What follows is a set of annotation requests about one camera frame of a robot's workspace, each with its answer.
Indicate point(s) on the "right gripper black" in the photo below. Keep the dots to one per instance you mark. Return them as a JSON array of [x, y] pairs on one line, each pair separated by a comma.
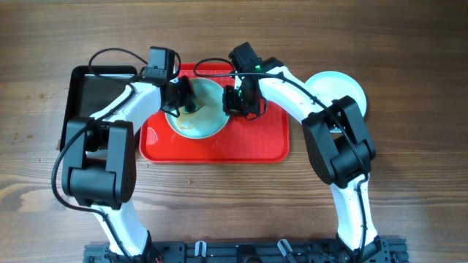
[[231, 108]]

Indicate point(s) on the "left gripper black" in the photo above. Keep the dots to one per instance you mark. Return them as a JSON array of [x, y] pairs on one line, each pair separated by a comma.
[[186, 96]]

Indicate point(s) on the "green yellow sponge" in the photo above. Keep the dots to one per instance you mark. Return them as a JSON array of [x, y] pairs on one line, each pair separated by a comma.
[[191, 107]]

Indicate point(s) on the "white plate top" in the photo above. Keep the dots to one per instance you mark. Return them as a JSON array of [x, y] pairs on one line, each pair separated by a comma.
[[208, 117]]

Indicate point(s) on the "white plate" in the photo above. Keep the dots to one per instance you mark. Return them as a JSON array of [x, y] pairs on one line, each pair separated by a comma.
[[330, 85], [208, 117]]

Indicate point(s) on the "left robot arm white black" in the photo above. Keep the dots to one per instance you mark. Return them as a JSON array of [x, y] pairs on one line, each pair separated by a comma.
[[97, 165]]

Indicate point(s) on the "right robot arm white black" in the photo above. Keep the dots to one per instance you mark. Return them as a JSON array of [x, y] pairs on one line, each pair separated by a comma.
[[338, 142]]

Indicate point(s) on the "red plastic tray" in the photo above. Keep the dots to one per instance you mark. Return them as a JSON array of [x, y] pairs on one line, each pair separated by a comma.
[[263, 140]]

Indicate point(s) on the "black water tray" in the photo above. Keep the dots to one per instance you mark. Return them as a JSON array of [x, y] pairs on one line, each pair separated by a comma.
[[88, 94]]

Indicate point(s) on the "black mounting rail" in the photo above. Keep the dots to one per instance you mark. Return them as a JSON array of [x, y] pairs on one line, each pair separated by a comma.
[[322, 250]]

